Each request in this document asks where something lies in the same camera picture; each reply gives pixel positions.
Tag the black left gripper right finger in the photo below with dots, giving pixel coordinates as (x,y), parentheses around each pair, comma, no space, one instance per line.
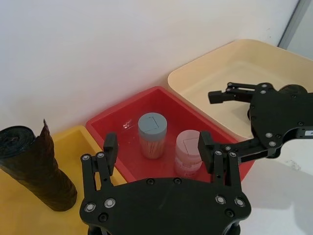
(206,151)

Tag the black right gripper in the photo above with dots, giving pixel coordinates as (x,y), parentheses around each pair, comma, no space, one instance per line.
(274,115)

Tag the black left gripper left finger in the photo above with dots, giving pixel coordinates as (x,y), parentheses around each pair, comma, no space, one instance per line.
(110,151)

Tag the toothpick jar with pink lid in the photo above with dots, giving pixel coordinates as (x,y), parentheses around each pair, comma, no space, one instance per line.
(187,151)

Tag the yellow plastic bin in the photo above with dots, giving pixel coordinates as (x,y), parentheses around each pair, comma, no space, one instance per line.
(71,147)

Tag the toothpick jar with blue-grey lid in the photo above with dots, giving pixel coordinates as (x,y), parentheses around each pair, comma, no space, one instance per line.
(151,127)

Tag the cream plastic bin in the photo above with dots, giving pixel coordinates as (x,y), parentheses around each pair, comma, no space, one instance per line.
(220,68)

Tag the red plastic bin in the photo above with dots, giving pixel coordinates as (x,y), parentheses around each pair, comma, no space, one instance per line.
(156,98)

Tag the black garbage bag roll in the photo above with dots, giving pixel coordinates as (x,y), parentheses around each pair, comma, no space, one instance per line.
(36,166)

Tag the grey striped post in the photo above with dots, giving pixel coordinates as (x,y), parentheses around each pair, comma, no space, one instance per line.
(292,22)

